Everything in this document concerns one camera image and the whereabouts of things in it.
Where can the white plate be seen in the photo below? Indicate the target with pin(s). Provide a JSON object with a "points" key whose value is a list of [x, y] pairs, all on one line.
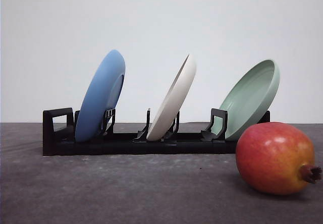
{"points": [[174, 102]]}

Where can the red yellow pomegranate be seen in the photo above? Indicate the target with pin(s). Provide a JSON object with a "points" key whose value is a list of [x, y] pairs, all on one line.
{"points": [[277, 158]]}

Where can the blue plate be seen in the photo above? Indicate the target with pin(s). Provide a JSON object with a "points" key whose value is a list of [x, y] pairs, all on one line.
{"points": [[101, 95]]}

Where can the black dish rack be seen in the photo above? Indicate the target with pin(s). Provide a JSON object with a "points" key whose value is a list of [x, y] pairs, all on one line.
{"points": [[59, 137]]}

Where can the green plate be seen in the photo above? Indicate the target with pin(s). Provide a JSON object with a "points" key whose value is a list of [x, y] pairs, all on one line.
{"points": [[250, 100]]}

